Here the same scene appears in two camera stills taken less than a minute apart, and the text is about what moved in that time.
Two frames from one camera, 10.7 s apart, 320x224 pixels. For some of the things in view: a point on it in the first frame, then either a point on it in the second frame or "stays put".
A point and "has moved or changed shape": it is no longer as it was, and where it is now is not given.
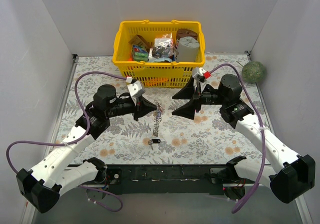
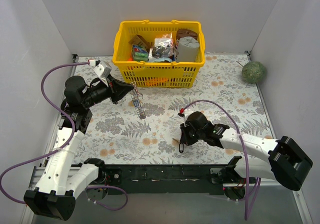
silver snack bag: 162,51 stays put
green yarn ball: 253,72 stays put
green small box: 139,53 stays put
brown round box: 183,32 stays put
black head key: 154,141 → 181,147
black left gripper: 136,107 → 112,90
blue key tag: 159,115 has moved or changed shape
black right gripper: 196,97 → 184,136
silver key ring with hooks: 157,116 → 136,99
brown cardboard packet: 137,39 stays put
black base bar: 193,179 stays put
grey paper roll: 187,49 stays put
